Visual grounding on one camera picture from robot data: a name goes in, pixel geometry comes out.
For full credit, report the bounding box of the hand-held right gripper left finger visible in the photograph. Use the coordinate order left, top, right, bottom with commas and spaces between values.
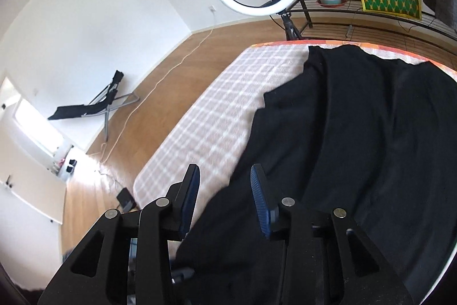
37, 164, 201, 305

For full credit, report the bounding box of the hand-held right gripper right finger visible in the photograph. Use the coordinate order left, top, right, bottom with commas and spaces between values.
250, 164, 415, 305

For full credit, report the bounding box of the black garment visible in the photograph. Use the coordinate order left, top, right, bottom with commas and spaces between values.
171, 45, 457, 305

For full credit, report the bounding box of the black power adapter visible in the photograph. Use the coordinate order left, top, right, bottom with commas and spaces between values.
116, 188, 138, 211

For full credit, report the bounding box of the plaid tablecloth table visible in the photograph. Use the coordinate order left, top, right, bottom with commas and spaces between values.
133, 40, 457, 220

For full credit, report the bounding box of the black folding chair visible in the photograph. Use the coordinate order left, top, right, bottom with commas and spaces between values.
47, 70, 140, 142

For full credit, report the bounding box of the bright doorway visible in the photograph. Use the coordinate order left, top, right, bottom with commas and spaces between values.
2, 76, 77, 180

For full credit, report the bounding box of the long white power cable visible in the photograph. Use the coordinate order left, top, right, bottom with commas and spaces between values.
87, 8, 217, 191

